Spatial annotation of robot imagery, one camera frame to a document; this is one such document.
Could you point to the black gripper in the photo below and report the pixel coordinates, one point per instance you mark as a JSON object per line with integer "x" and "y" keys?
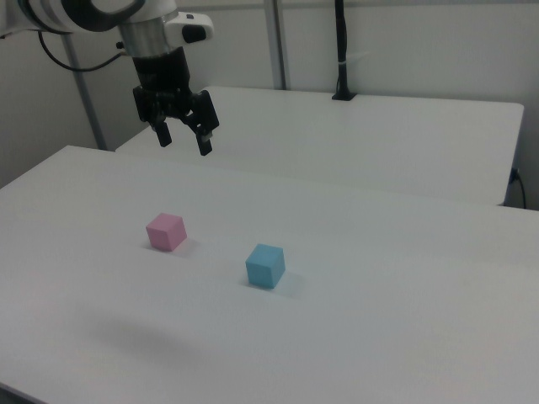
{"x": 162, "y": 73}

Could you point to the blue cube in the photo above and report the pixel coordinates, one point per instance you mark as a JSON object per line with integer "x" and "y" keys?
{"x": 264, "y": 267}

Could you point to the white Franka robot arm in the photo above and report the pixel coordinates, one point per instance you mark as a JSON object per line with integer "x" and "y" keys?
{"x": 143, "y": 29}

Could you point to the pink cube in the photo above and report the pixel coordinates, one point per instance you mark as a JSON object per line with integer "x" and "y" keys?
{"x": 165, "y": 232}

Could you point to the white background table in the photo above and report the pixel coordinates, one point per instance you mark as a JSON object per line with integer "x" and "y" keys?
{"x": 358, "y": 139}

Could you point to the grey metal frame post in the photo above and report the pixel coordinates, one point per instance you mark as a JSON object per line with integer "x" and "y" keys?
{"x": 279, "y": 42}
{"x": 86, "y": 97}

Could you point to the black camera stand pole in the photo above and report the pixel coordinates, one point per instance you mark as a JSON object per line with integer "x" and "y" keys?
{"x": 343, "y": 46}

